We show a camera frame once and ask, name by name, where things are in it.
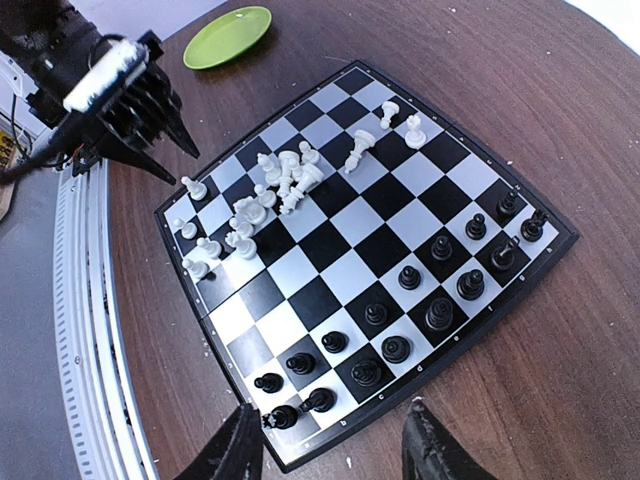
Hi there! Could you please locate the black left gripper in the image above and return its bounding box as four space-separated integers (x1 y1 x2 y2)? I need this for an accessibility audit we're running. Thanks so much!
69 30 200 185

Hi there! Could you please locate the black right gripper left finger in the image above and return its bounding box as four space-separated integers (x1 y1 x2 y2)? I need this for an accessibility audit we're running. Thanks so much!
176 403 263 480

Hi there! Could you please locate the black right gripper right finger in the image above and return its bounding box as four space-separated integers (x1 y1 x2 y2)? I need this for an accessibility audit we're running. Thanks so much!
401 399 495 480

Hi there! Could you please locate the black white chessboard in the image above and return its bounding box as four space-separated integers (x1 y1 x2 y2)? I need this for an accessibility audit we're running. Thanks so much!
155 61 579 472

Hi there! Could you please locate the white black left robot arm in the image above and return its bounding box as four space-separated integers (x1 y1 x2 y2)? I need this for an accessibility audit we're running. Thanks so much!
1 1 200 185

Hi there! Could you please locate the black rook piece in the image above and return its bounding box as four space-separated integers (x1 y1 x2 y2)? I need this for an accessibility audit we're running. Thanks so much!
261 405 299 430

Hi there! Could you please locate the white pawn piece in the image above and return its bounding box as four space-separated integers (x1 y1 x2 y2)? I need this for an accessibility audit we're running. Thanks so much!
181 176 208 201

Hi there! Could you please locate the black queen piece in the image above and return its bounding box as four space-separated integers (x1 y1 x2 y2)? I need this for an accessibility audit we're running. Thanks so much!
381 335 412 365

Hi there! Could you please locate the green plate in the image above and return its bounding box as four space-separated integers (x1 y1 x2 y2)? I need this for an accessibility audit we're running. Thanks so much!
182 6 273 70

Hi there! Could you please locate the white rook piece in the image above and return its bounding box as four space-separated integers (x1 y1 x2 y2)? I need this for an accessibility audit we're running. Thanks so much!
225 231 257 260
404 114 427 150

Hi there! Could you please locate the white king piece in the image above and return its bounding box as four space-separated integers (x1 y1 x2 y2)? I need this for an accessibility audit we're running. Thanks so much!
279 164 324 215

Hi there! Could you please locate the aluminium front rail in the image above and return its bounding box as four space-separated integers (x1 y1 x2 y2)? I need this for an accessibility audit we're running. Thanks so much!
53 160 158 479

